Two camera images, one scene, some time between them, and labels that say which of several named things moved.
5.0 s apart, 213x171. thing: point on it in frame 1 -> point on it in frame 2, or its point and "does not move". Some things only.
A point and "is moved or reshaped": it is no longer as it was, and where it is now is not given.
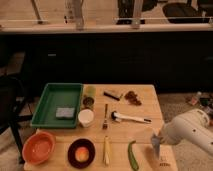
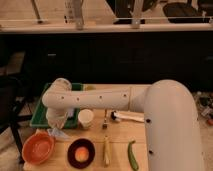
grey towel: [156, 140] is moved or reshaped
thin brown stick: [105, 126] does not move
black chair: [13, 108] does not move
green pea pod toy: [131, 157] does not move
